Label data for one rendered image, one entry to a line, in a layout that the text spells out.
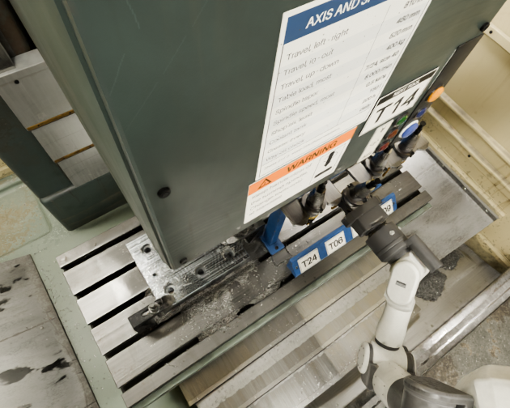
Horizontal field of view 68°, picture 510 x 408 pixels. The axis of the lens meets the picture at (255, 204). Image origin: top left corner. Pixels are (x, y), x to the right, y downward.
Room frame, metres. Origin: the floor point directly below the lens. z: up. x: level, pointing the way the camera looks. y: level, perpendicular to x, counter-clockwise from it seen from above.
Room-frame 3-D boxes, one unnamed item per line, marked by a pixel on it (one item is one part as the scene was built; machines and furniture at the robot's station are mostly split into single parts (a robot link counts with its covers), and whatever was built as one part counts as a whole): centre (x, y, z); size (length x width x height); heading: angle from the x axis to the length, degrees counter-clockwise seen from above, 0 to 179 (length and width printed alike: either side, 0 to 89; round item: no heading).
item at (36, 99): (0.67, 0.45, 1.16); 0.48 x 0.05 x 0.51; 134
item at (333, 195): (0.49, -0.19, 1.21); 0.07 x 0.05 x 0.01; 44
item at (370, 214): (0.44, -0.32, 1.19); 0.13 x 0.12 x 0.10; 134
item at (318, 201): (0.46, -0.15, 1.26); 0.04 x 0.04 x 0.07
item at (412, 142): (0.68, -0.39, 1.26); 0.04 x 0.04 x 0.07
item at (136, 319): (0.15, 0.22, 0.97); 0.13 x 0.03 x 0.15; 134
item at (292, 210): (0.42, -0.11, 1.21); 0.07 x 0.05 x 0.01; 44
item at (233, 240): (0.43, 0.01, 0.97); 0.13 x 0.03 x 0.15; 134
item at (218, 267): (0.34, 0.17, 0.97); 0.29 x 0.23 x 0.05; 134
